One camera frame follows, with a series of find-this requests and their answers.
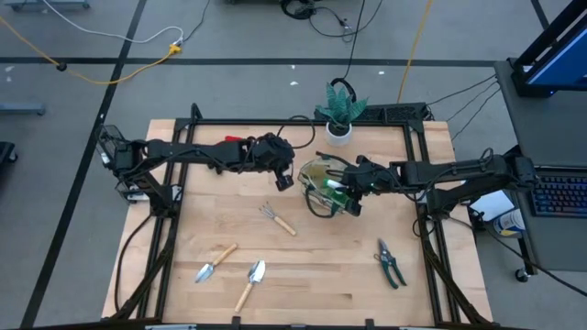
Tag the green plant in white pot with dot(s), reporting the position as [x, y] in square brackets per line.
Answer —
[339, 137]

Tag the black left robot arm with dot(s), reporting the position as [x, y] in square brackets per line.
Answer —
[192, 151]

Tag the green garden twine spool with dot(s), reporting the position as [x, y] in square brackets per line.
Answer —
[338, 196]

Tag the red black gardening glove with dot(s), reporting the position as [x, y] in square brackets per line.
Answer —
[233, 138]

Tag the grey desk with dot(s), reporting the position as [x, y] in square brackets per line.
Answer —
[550, 128]

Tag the small black floor knob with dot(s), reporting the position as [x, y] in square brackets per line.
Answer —
[61, 67]

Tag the black laptop keyboard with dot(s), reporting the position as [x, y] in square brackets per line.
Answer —
[561, 194]

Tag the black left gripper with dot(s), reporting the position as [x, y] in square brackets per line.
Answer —
[275, 153]

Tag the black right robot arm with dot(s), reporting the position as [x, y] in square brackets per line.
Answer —
[458, 172]

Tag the black mesh electronics box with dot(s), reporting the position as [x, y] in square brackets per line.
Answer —
[106, 139]

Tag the black floor object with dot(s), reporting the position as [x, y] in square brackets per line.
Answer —
[7, 156]

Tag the white blue yellow container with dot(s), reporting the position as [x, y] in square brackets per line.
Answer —
[509, 224]

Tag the beige green gardening bag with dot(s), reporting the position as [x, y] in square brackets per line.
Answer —
[316, 172]

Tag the white paper sheet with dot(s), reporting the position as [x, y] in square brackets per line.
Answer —
[493, 206]

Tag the black monitor blue screen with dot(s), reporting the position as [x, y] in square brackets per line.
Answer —
[564, 64]

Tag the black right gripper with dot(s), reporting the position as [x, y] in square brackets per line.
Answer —
[373, 179]

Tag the grey metal floor foot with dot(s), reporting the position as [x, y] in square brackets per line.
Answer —
[23, 109]
[46, 4]

